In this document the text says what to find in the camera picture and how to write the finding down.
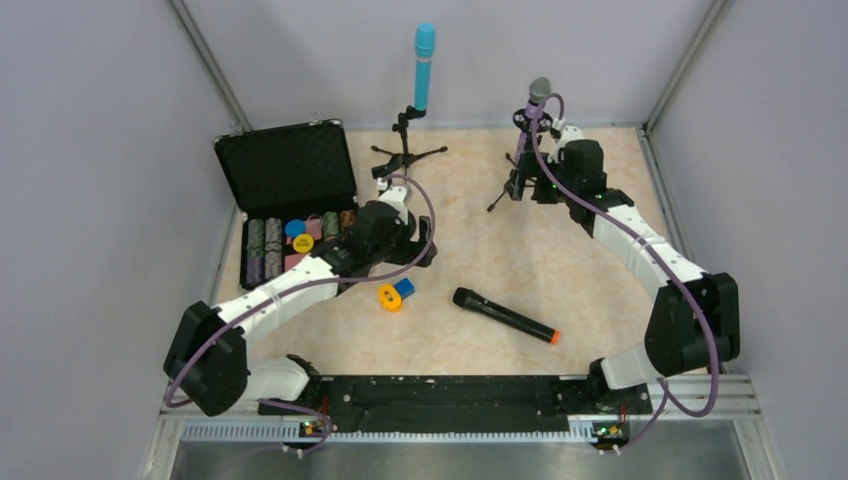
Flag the black shock-mount tripod stand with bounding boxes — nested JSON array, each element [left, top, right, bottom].
[[487, 104, 565, 212]]

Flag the black orange-tipped microphone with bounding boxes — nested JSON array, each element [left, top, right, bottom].
[[452, 287, 560, 345]]

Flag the black tripod microphone stand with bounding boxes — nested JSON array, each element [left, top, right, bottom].
[[370, 106, 449, 179]]

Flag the purple glitter microphone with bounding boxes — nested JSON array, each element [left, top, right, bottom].
[[512, 77, 552, 166]]

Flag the teal blue microphone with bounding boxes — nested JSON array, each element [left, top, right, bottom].
[[413, 23, 436, 111]]

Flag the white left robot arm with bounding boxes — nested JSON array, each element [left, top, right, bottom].
[[163, 201, 437, 417]]

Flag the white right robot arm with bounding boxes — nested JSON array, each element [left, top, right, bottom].
[[505, 139, 741, 403]]

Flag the blue toy block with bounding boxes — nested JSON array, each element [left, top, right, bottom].
[[393, 278, 415, 300]]

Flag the yellow traffic light toy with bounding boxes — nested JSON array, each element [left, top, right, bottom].
[[378, 284, 403, 312]]

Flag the black poker chip case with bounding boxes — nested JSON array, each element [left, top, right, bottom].
[[213, 119, 359, 291]]

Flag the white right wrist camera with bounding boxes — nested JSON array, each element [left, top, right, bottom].
[[549, 119, 585, 150]]

